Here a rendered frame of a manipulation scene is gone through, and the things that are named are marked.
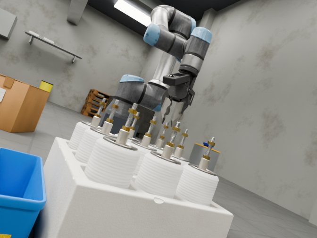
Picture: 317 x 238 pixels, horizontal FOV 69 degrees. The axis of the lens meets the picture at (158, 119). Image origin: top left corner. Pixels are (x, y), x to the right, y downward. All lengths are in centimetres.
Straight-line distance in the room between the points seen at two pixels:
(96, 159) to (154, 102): 77
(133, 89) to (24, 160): 62
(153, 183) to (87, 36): 852
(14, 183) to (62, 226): 35
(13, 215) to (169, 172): 29
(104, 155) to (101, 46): 854
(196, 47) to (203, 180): 46
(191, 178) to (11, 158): 48
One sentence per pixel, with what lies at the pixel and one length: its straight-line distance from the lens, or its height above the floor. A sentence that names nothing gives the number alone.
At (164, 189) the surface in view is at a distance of 51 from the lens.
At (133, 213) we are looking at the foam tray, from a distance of 46.
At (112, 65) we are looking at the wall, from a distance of 893.
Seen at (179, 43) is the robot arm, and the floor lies 65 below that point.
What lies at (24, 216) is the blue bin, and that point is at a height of 9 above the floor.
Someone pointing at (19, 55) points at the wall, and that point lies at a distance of 871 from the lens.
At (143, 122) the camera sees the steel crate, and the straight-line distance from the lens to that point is 604.
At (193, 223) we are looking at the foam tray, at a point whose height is 15.
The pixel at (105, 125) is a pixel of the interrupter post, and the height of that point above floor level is 27.
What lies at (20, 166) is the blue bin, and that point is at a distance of 74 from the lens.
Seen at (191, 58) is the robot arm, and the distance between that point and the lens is 83.
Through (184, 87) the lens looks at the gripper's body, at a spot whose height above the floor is 48.
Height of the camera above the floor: 30
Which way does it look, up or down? 3 degrees up
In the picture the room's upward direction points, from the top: 21 degrees clockwise
